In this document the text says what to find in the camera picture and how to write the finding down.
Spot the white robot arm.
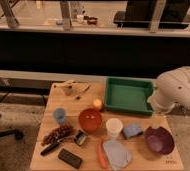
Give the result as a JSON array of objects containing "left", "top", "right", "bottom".
[{"left": 148, "top": 66, "right": 190, "bottom": 113}]

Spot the yellow round fruit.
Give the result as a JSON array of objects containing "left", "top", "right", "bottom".
[{"left": 92, "top": 99, "right": 103, "bottom": 111}]

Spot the green plastic tray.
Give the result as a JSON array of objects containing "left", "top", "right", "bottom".
[{"left": 104, "top": 77, "right": 154, "bottom": 116}]

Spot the white paper cup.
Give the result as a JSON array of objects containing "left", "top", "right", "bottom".
[{"left": 106, "top": 118, "right": 123, "bottom": 139}]

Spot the blue plastic cup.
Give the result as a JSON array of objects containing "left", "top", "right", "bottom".
[{"left": 52, "top": 108, "right": 66, "bottom": 125}]

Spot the small metal can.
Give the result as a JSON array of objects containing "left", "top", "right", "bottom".
[{"left": 74, "top": 130, "right": 87, "bottom": 146}]

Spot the bunch of dark grapes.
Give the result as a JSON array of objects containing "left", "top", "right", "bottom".
[{"left": 42, "top": 125, "right": 74, "bottom": 145}]

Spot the blue sponge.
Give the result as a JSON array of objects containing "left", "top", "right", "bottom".
[{"left": 122, "top": 123, "right": 143, "bottom": 139}]

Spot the dark red bowl in background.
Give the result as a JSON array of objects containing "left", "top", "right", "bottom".
[{"left": 87, "top": 17, "right": 98, "bottom": 25}]

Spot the white cup in background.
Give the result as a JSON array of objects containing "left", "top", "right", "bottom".
[{"left": 77, "top": 14, "right": 84, "bottom": 23}]

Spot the light blue plate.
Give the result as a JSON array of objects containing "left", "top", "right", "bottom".
[{"left": 103, "top": 140, "right": 132, "bottom": 171}]

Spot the orange carrot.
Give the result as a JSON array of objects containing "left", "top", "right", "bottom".
[{"left": 98, "top": 142, "right": 108, "bottom": 169}]

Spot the black rectangular block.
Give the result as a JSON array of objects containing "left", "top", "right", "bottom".
[{"left": 58, "top": 149, "right": 83, "bottom": 169}]

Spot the purple bowl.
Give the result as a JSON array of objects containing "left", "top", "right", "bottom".
[{"left": 144, "top": 127, "right": 175, "bottom": 155}]

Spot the black office chair base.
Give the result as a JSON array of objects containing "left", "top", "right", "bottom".
[{"left": 0, "top": 91, "right": 25, "bottom": 141}]

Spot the black handled knife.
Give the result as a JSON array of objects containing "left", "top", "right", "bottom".
[{"left": 40, "top": 136, "right": 74, "bottom": 156}]

